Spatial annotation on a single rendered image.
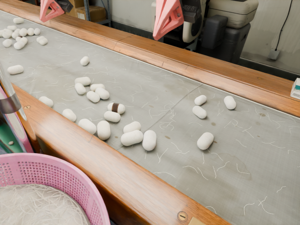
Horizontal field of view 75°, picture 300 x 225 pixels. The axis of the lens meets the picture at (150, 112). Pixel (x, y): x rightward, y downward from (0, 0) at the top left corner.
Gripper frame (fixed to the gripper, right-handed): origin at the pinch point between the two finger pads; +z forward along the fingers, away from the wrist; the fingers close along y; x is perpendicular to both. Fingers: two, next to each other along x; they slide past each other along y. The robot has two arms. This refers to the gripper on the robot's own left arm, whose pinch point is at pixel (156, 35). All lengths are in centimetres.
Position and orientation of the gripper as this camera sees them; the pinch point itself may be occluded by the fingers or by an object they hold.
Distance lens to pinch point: 42.8
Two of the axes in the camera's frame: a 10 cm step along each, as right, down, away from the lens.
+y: 8.2, 4.0, -4.2
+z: -4.7, 8.8, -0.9
